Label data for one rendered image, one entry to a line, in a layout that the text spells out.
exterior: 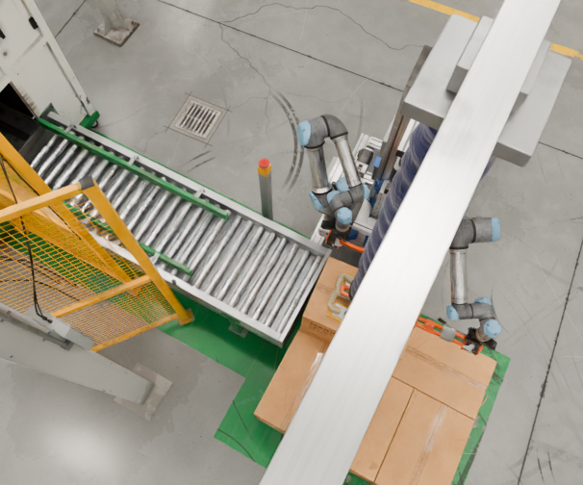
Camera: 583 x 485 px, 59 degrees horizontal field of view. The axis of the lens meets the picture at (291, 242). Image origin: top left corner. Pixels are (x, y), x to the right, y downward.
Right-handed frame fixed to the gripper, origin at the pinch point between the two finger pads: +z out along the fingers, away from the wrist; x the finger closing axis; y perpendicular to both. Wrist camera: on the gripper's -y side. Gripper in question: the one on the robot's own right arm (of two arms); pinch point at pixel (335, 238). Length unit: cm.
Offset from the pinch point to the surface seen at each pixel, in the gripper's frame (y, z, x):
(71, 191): -89, -102, -66
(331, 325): 17.2, 13.3, -44.5
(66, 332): -77, -69, -110
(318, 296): 4.2, 13.3, -31.9
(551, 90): 44, -179, -22
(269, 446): 9, 108, -116
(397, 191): 21, -132, -33
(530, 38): 33, -197, -28
